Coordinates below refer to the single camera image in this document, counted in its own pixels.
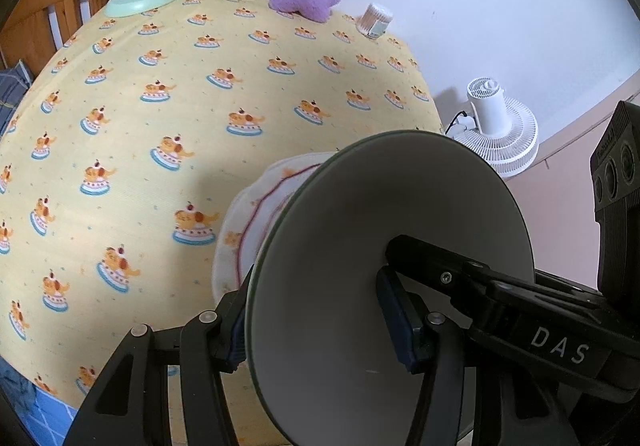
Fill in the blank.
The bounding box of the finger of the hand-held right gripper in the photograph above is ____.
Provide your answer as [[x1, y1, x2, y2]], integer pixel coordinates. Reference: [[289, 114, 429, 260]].
[[384, 235, 601, 327]]

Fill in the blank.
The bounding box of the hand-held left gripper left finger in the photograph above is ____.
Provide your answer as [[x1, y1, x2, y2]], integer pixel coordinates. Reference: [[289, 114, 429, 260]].
[[62, 273, 253, 446]]

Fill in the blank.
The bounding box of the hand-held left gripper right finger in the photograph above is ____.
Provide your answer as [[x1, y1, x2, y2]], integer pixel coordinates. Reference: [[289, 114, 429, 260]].
[[376, 267, 601, 446]]

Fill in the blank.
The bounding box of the large yellow flower plate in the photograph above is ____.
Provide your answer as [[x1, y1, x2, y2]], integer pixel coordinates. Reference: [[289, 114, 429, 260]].
[[211, 152, 341, 309]]

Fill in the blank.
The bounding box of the large floral ceramic bowl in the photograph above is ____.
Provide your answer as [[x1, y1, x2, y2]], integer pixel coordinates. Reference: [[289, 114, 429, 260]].
[[245, 130, 535, 446]]

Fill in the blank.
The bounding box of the red pattern white plate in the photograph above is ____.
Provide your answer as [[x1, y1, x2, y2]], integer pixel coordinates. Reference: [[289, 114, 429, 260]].
[[239, 161, 331, 287]]

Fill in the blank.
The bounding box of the beige door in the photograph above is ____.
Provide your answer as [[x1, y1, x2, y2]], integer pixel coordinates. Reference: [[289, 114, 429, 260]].
[[492, 76, 640, 287]]

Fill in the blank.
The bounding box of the white standing fan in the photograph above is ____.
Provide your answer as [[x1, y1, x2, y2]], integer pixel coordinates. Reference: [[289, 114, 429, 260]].
[[452, 77, 540, 179]]

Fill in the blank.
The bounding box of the blue checked bedsheet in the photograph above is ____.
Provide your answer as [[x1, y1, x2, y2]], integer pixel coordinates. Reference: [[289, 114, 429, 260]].
[[0, 358, 81, 446]]

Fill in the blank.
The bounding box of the yellow cake print tablecloth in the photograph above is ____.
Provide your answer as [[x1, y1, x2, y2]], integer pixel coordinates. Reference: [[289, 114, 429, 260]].
[[0, 0, 443, 446]]

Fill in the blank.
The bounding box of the white cotton swab container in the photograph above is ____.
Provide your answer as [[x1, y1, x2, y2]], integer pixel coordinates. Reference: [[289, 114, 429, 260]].
[[356, 2, 394, 39]]

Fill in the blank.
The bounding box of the blue plaid pillow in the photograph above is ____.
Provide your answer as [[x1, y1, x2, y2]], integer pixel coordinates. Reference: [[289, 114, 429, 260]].
[[0, 60, 36, 137]]

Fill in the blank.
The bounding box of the wooden chair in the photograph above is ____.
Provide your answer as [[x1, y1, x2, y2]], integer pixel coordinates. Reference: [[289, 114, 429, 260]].
[[0, 0, 118, 71]]

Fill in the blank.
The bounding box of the black fan cable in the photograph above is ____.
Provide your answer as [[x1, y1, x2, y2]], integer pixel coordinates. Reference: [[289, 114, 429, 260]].
[[444, 110, 476, 137]]

